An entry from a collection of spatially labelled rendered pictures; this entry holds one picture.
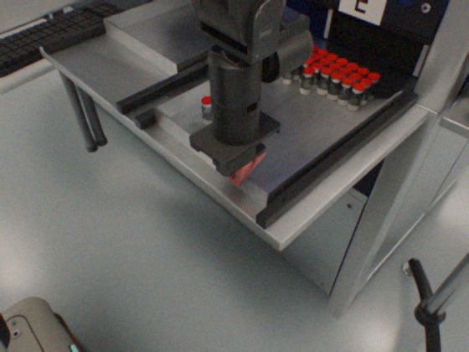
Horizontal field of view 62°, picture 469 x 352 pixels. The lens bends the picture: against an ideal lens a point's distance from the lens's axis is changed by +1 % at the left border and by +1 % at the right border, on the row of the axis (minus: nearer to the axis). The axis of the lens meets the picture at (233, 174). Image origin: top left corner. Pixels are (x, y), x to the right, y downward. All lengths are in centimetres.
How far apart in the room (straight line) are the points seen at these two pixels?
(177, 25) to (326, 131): 48
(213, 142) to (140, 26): 58
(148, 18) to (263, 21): 68
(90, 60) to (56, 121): 140
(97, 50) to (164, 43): 14
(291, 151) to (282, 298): 90
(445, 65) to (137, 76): 55
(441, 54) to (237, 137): 40
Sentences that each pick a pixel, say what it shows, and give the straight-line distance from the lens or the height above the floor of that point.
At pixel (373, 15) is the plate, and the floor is 100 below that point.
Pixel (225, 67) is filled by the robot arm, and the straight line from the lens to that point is 40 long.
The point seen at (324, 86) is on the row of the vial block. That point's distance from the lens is 74.
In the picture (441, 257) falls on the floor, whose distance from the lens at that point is 172.
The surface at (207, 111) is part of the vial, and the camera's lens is 64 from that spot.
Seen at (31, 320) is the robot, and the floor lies 28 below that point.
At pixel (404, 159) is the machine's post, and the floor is 75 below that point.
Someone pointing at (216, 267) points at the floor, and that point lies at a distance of 150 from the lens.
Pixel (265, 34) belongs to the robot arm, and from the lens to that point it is 38.
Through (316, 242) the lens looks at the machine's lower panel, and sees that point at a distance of 122.
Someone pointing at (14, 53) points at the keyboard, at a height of 83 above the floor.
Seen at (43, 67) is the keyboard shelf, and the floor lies 80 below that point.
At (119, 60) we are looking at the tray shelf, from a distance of 87.
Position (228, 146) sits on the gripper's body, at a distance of 46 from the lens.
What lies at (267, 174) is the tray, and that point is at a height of 88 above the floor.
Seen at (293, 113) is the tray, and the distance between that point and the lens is 70.
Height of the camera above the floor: 130
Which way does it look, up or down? 47 degrees down
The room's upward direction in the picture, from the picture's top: straight up
